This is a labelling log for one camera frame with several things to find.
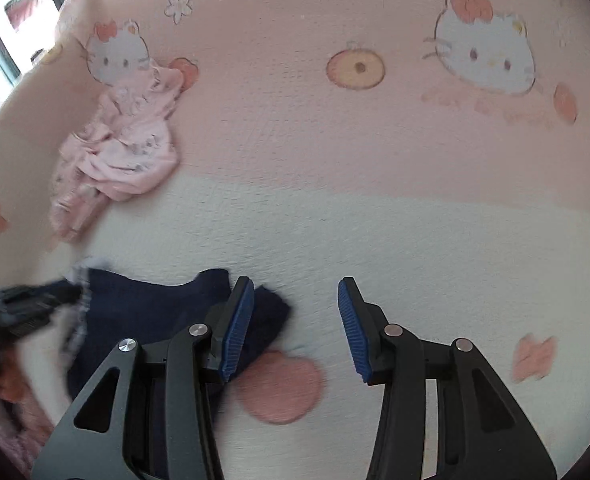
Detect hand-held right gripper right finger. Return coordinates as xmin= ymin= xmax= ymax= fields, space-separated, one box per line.
xmin=338 ymin=276 xmax=557 ymax=480

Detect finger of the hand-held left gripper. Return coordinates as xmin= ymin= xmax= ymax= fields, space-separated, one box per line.
xmin=0 ymin=280 xmax=84 ymax=342

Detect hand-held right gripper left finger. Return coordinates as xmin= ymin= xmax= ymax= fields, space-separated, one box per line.
xmin=31 ymin=276 xmax=256 ymax=480

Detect navy blue garment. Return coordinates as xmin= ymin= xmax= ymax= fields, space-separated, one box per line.
xmin=62 ymin=258 xmax=292 ymax=480

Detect pink printed pajama pants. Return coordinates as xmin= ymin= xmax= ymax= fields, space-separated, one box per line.
xmin=49 ymin=147 xmax=112 ymax=242

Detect pink cat printed blanket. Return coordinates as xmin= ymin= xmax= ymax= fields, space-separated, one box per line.
xmin=0 ymin=0 xmax=590 ymax=480

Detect person's pink clothing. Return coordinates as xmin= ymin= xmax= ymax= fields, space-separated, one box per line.
xmin=0 ymin=394 xmax=62 ymax=477

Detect pink printed pajama top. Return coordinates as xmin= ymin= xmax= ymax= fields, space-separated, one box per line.
xmin=72 ymin=62 xmax=184 ymax=202

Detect window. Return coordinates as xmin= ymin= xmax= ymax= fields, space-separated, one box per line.
xmin=0 ymin=0 xmax=72 ymax=92

